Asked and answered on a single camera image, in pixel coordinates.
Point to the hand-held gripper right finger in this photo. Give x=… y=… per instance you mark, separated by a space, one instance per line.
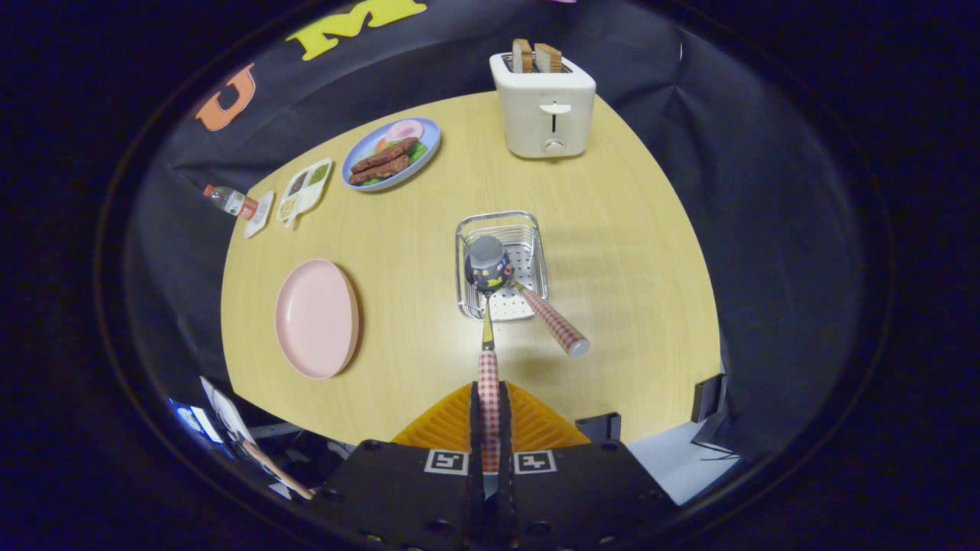
x=566 y=490

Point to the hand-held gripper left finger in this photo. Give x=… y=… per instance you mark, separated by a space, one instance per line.
x=413 y=490

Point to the pink plate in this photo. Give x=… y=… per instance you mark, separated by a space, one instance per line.
x=314 y=317

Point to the white paper sheet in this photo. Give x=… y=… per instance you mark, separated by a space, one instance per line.
x=230 y=413

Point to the white divided tray of beans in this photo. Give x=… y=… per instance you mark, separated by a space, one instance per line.
x=306 y=195

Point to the small white dish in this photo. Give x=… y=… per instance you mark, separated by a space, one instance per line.
x=262 y=214

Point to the brown meat strip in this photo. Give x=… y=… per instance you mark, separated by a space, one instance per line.
x=387 y=154
x=380 y=170

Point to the clear water bottle red label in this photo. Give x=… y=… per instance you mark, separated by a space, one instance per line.
x=230 y=200

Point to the blue plate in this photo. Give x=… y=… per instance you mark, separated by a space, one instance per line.
x=429 y=134

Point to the pink ham slice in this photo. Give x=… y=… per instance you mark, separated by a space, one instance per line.
x=406 y=130

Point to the cream toaster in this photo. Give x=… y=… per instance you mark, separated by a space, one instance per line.
x=536 y=115

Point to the toast slice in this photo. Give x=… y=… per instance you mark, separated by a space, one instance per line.
x=547 y=58
x=522 y=57

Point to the black table bracket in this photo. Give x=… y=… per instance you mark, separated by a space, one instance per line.
x=597 y=428
x=708 y=398

